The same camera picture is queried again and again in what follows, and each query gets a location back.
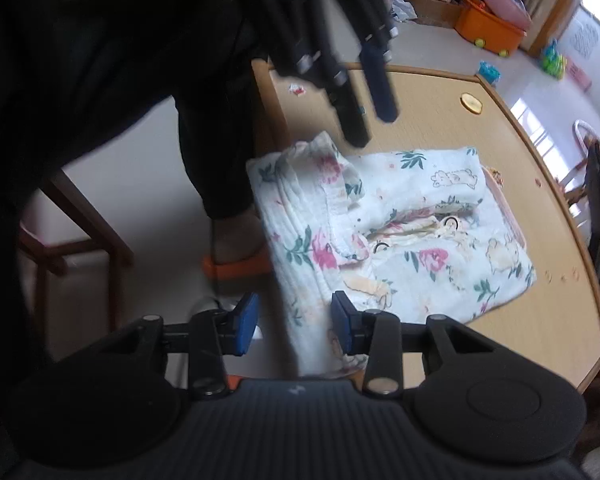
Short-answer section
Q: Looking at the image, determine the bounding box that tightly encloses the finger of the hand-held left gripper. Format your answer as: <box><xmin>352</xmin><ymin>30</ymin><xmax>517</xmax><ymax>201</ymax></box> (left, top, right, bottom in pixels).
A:
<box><xmin>267</xmin><ymin>0</ymin><xmax>372</xmax><ymax>149</ymax></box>
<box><xmin>344</xmin><ymin>0</ymin><xmax>401</xmax><ymax>124</ymax></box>

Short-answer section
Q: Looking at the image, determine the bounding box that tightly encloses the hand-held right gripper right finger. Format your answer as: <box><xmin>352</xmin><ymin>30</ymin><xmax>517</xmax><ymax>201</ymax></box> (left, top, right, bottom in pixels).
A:
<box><xmin>330</xmin><ymin>291</ymin><xmax>499</xmax><ymax>397</ymax></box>

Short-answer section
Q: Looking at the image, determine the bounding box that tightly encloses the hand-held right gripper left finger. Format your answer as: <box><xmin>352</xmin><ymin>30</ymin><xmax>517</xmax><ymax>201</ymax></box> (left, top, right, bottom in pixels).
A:
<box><xmin>96</xmin><ymin>292</ymin><xmax>261</xmax><ymax>402</ymax></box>

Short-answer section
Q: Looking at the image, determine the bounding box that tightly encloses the white floral baby shirt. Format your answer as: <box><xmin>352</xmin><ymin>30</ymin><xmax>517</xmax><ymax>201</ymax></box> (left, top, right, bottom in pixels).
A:
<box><xmin>245</xmin><ymin>131</ymin><xmax>537</xmax><ymax>379</ymax></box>

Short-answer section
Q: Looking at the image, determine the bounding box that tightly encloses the person's foot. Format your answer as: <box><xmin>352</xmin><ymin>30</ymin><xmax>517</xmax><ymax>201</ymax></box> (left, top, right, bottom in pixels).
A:
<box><xmin>211</xmin><ymin>210</ymin><xmax>273</xmax><ymax>267</ymax></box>

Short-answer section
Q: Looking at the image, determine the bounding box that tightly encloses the round wooden slice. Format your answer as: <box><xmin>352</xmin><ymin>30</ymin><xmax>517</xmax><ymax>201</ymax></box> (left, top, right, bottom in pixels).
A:
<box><xmin>459</xmin><ymin>92</ymin><xmax>485</xmax><ymax>115</ymax></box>

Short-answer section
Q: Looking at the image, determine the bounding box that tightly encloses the brown cardboard box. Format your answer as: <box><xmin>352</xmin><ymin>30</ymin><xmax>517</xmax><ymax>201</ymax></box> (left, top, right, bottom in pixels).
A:
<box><xmin>405</xmin><ymin>0</ymin><xmax>464</xmax><ymax>29</ymax></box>

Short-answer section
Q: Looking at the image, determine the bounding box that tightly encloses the orange wheeled storage box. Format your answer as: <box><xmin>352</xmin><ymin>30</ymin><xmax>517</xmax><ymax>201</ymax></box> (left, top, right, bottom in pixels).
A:
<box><xmin>453</xmin><ymin>0</ymin><xmax>527</xmax><ymax>59</ymax></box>

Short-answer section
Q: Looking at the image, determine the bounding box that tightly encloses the pink plastic basket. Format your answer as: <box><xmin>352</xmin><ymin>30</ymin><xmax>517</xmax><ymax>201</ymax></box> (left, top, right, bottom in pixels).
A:
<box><xmin>484</xmin><ymin>0</ymin><xmax>533</xmax><ymax>32</ymax></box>

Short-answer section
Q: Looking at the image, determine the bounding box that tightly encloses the set of toy bowling pins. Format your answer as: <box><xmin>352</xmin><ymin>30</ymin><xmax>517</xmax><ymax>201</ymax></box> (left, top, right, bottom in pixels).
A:
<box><xmin>540</xmin><ymin>39</ymin><xmax>569</xmax><ymax>79</ymax></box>

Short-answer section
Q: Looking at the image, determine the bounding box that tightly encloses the wooden chair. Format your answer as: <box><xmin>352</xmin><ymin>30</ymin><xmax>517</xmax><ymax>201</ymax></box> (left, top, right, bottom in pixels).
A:
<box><xmin>19</xmin><ymin>167</ymin><xmax>135</xmax><ymax>333</ymax></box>

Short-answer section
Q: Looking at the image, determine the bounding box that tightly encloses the pink step stool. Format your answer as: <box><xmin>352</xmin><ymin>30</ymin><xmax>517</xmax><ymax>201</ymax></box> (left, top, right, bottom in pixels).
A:
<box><xmin>562</xmin><ymin>57</ymin><xmax>594</xmax><ymax>94</ymax></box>

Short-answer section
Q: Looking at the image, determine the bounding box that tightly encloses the person's dark clothing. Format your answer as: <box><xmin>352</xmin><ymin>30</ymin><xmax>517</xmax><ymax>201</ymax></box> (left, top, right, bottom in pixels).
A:
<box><xmin>0</xmin><ymin>0</ymin><xmax>268</xmax><ymax>480</ymax></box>

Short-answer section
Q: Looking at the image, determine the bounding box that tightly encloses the white hula hoop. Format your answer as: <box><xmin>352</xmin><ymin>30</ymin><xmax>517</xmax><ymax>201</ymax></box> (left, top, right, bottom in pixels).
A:
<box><xmin>573</xmin><ymin>119</ymin><xmax>600</xmax><ymax>157</ymax></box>

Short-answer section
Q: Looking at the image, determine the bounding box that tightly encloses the wooden door frame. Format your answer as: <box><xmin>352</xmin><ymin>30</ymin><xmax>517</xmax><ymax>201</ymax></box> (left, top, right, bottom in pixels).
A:
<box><xmin>527</xmin><ymin>0</ymin><xmax>600</xmax><ymax>57</ymax></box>

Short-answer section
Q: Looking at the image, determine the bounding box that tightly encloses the wall chart poster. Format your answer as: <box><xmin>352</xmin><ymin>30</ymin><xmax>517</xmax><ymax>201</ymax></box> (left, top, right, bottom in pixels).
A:
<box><xmin>570</xmin><ymin>16</ymin><xmax>600</xmax><ymax>61</ymax></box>

